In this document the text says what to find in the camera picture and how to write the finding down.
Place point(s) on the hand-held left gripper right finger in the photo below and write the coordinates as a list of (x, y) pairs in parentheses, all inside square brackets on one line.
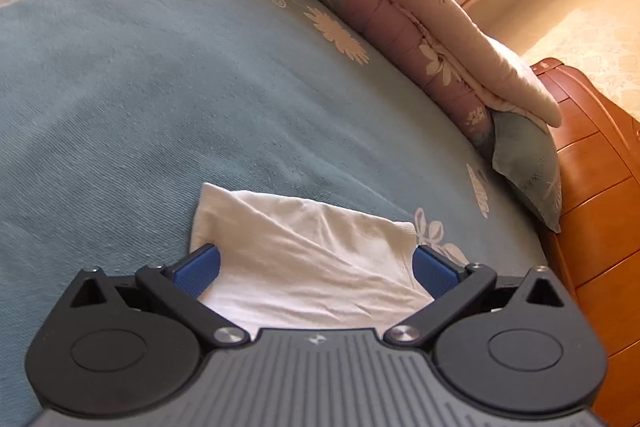
[(435, 274)]

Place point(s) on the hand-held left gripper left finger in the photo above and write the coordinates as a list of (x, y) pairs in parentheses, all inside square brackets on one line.
[(197, 269)]

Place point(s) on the white printed long-sleeve shirt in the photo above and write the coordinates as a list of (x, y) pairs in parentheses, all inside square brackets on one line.
[(310, 257)]

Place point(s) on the green pillow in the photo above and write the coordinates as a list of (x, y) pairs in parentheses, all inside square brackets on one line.
[(530, 167)]

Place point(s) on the wooden headboard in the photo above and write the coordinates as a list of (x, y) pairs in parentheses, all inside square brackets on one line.
[(600, 207)]

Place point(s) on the pink floral folded quilt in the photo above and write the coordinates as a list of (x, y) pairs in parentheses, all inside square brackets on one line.
[(400, 2)]

